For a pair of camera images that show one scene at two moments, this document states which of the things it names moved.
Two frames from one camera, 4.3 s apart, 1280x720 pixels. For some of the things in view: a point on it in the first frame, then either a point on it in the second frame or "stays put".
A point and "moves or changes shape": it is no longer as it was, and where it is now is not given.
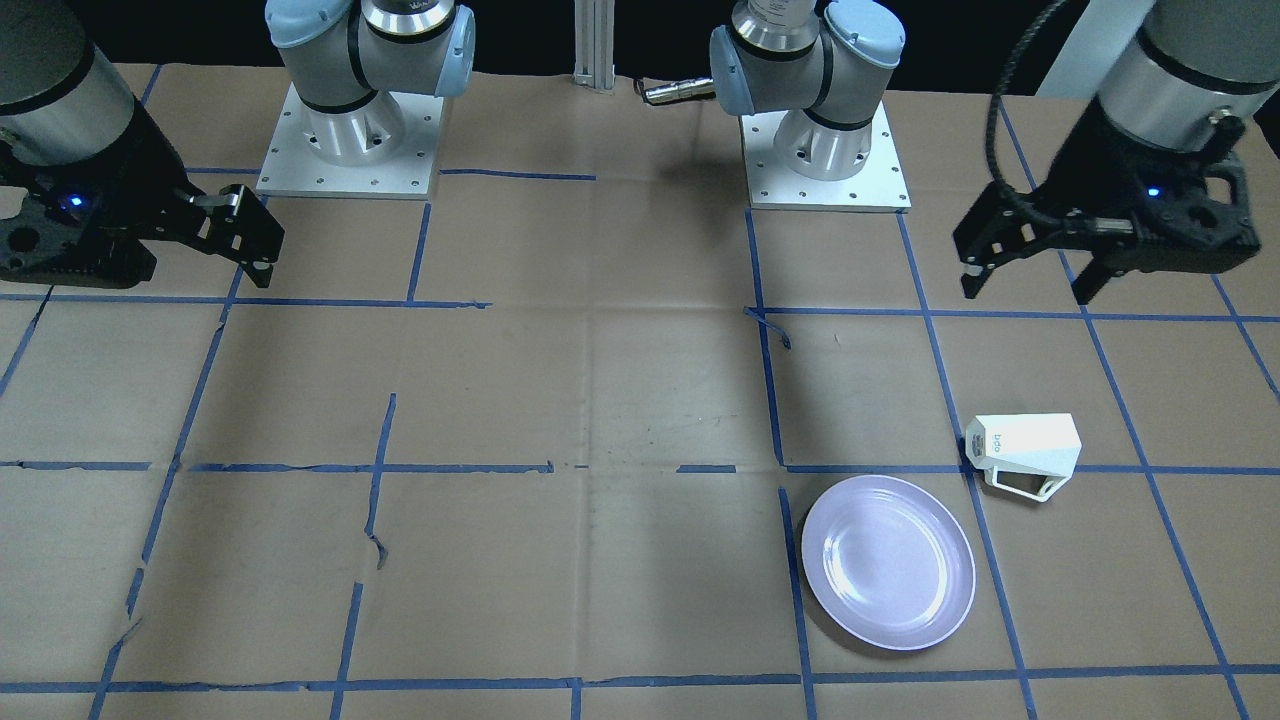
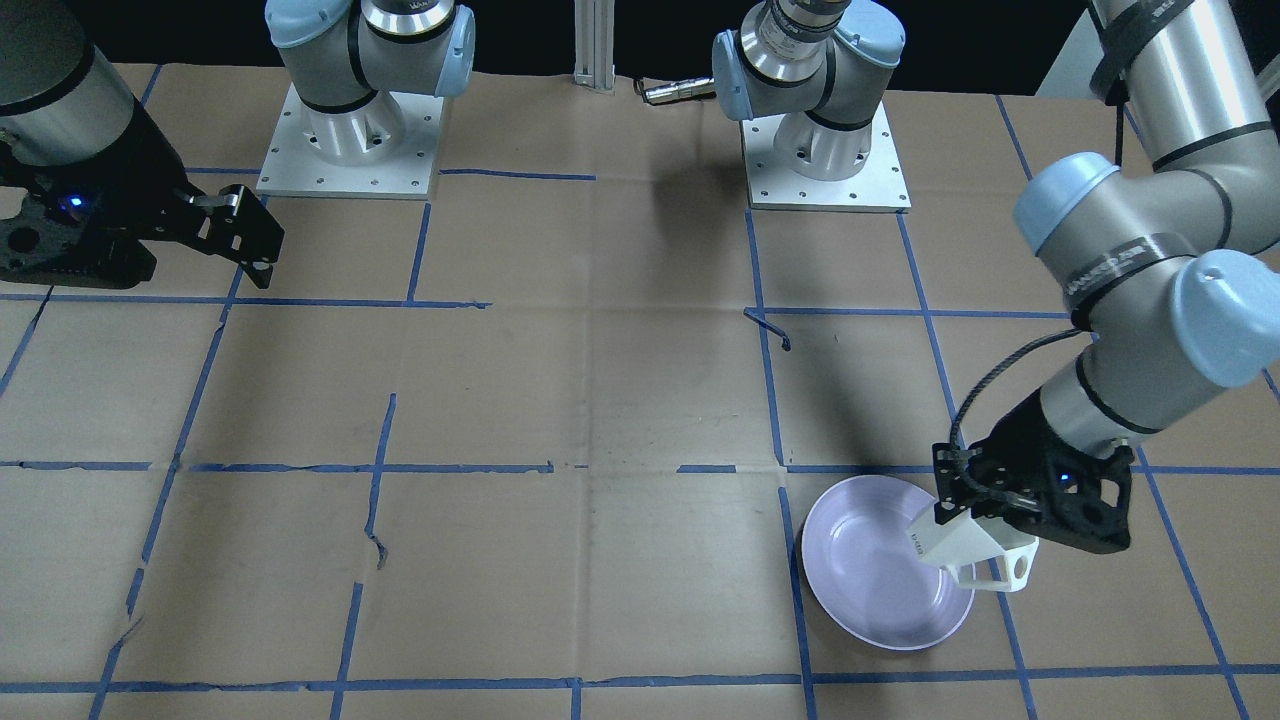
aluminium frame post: (594, 24) stays put
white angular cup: (1028, 454) moves or changes shape
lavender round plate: (890, 561) stays put
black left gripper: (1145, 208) -> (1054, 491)
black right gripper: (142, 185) stays put
